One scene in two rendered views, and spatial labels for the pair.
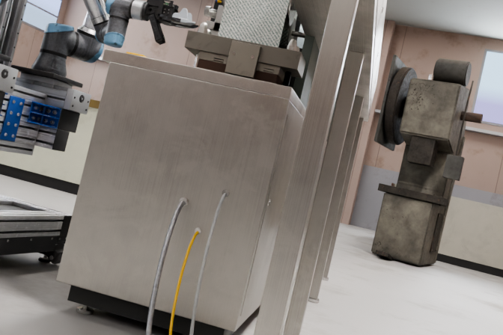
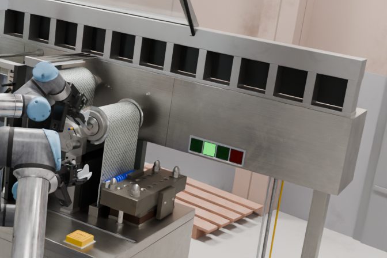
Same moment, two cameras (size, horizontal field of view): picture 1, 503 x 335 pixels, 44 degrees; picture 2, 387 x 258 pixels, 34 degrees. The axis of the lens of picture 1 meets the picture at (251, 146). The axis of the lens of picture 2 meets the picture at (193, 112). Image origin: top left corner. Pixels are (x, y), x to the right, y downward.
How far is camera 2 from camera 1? 3.08 m
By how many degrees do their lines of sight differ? 76
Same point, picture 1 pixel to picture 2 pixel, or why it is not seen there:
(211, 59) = (146, 213)
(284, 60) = (180, 188)
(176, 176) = not seen: outside the picture
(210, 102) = (163, 250)
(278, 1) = (134, 123)
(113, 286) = not seen: outside the picture
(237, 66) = (165, 210)
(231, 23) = (109, 157)
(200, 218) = not seen: outside the picture
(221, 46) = (154, 200)
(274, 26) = (132, 145)
